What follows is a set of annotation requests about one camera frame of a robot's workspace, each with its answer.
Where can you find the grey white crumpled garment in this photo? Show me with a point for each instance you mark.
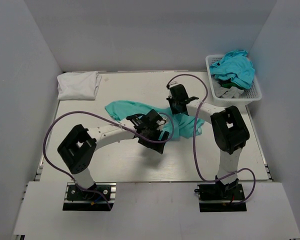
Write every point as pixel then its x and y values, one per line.
pixel 226 93

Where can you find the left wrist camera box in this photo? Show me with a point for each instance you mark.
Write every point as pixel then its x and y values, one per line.
pixel 152 118

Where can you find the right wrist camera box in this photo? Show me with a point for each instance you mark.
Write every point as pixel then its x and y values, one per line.
pixel 178 92

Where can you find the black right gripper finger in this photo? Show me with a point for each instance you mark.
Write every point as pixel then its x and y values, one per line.
pixel 174 105
pixel 183 109

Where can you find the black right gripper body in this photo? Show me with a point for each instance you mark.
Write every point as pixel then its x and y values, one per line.
pixel 170 97

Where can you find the folded white t-shirt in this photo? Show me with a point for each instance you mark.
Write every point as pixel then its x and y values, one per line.
pixel 78 85

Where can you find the aluminium table edge rail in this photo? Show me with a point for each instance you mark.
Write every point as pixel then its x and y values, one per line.
pixel 153 71

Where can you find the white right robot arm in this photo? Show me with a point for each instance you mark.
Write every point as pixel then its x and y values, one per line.
pixel 229 130

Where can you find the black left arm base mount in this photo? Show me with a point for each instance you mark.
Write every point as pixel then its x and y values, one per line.
pixel 81 201

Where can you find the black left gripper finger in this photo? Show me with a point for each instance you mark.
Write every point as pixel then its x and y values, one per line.
pixel 158 147
pixel 170 127

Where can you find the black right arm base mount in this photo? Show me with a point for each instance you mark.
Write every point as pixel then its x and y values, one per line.
pixel 210 201

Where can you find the white plastic laundry basket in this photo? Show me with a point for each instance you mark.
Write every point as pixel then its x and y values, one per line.
pixel 249 96

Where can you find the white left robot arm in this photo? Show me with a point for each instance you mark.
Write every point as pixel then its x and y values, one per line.
pixel 80 144

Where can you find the dark green garment in basket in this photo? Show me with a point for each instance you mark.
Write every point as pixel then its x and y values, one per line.
pixel 228 84

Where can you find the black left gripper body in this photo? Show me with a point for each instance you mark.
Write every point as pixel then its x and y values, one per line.
pixel 154 134

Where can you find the teal green t-shirt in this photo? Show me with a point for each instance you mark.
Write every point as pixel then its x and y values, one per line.
pixel 183 124

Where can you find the light blue crumpled t-shirt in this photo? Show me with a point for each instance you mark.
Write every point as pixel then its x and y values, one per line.
pixel 234 66

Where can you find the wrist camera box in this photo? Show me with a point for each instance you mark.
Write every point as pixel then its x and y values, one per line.
pixel 178 92
pixel 152 118

